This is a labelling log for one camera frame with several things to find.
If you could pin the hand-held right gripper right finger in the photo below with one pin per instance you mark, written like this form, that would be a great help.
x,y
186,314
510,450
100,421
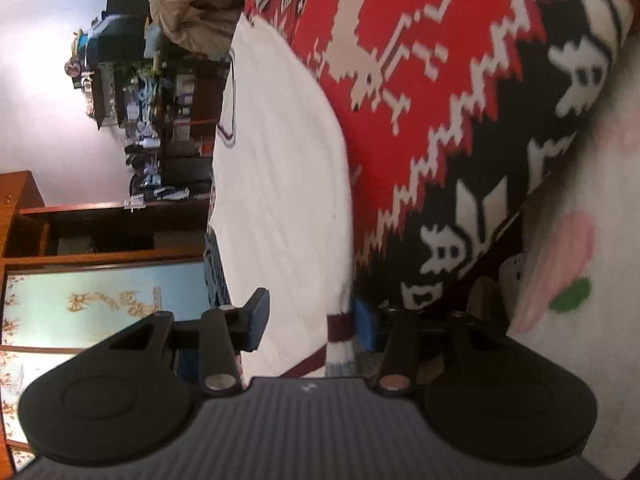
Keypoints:
x,y
364,325

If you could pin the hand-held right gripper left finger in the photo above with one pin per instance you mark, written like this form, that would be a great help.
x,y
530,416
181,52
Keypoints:
x,y
257,320

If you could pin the white knit sweater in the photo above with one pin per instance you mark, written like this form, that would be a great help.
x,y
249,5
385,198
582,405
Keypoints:
x,y
280,185

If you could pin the blue jeans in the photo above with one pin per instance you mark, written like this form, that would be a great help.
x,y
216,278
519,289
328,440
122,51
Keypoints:
x,y
217,270

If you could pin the person's printed fleece clothing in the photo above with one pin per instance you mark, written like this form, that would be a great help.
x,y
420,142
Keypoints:
x,y
575,270

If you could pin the cluttered dark desk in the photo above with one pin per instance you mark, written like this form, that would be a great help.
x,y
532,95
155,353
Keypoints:
x,y
165,110

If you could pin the red patterned blanket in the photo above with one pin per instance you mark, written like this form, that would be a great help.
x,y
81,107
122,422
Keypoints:
x,y
440,85

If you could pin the beige jacket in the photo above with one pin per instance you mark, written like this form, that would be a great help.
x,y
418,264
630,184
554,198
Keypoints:
x,y
200,0

